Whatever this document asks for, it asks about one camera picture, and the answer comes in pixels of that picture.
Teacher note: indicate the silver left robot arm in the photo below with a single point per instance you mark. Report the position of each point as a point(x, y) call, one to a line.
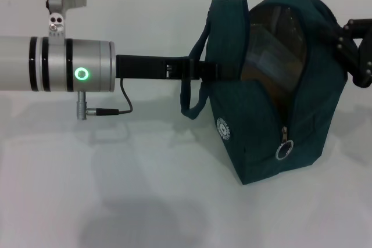
point(58, 65)

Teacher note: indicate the teal insulated lunch bag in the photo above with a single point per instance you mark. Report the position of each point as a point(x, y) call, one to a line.
point(314, 108)

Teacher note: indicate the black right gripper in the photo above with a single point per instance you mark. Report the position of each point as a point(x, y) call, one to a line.
point(366, 56)

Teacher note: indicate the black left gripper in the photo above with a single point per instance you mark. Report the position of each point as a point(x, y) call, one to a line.
point(139, 66)

